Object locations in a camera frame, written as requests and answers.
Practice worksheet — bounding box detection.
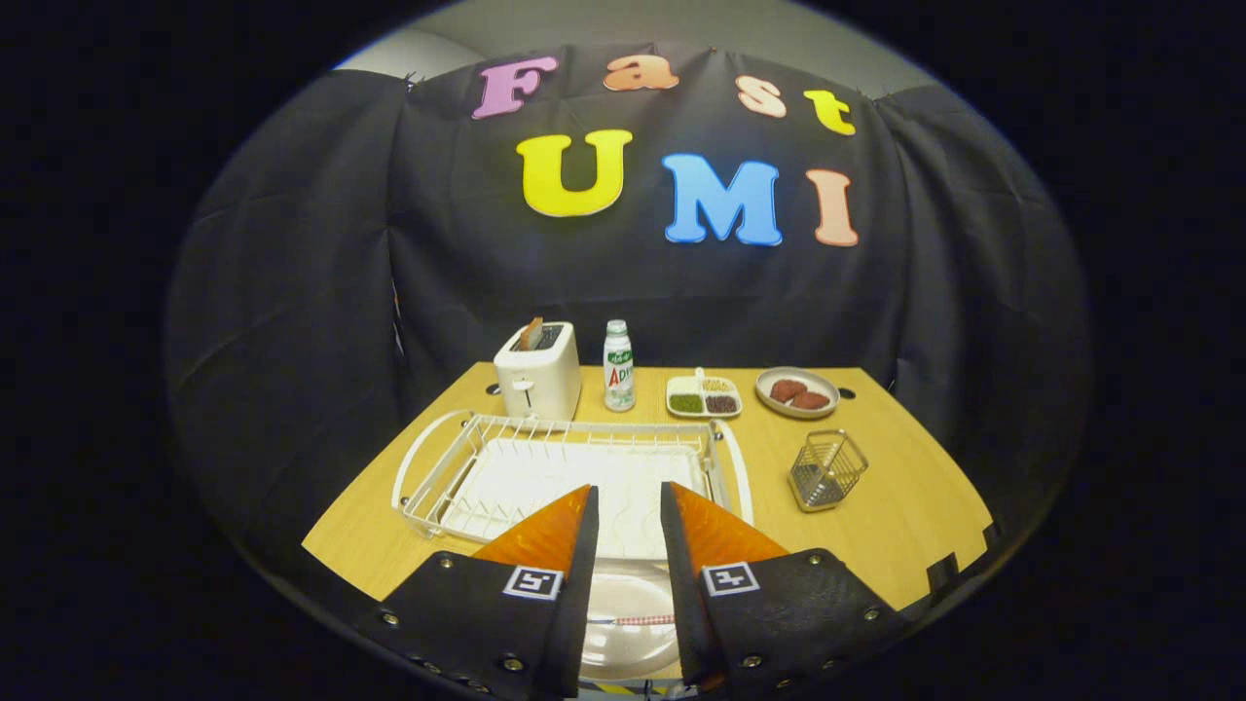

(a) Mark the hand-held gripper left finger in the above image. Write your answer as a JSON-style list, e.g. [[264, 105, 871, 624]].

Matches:
[[365, 484, 601, 700]]

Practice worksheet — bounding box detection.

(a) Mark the white wire dish rack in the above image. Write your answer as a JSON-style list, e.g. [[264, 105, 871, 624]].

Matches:
[[391, 410, 753, 561]]

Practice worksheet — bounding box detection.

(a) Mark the beige dish with meat patties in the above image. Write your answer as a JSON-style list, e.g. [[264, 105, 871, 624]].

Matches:
[[755, 366, 841, 420]]

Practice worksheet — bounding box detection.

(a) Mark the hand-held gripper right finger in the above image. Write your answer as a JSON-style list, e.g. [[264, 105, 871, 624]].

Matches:
[[660, 481, 911, 694]]

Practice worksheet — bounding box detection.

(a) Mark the metal wire basket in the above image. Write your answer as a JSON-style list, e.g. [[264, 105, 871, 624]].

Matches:
[[788, 429, 869, 513]]

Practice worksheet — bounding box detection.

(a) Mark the white toaster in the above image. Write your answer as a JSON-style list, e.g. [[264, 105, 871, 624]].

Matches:
[[493, 321, 583, 422]]

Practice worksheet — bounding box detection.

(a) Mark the white bottle with green label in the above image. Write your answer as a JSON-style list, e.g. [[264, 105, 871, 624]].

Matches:
[[603, 319, 637, 413]]

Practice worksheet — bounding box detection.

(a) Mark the white divided dish of beans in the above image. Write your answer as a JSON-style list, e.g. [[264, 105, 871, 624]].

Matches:
[[666, 375, 743, 420]]

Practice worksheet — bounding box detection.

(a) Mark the beige round plate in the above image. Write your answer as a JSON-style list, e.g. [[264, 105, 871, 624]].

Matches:
[[580, 557, 682, 683]]

